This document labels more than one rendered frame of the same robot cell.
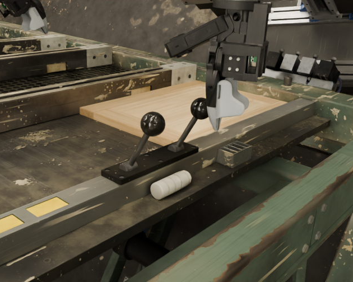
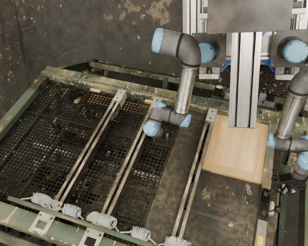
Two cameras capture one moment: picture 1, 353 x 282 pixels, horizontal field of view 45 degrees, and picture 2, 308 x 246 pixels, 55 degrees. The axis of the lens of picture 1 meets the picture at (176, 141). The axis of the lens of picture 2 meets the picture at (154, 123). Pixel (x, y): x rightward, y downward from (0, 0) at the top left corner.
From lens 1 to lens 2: 157 cm
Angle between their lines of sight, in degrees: 32
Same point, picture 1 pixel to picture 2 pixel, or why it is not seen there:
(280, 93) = (260, 121)
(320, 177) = not seen: outside the picture
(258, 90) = not seen: hidden behind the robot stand
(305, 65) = (262, 96)
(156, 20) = (124, 16)
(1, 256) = not seen: outside the picture
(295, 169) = (286, 170)
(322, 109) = not seen: hidden behind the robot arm
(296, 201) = not seen: outside the picture
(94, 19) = (72, 15)
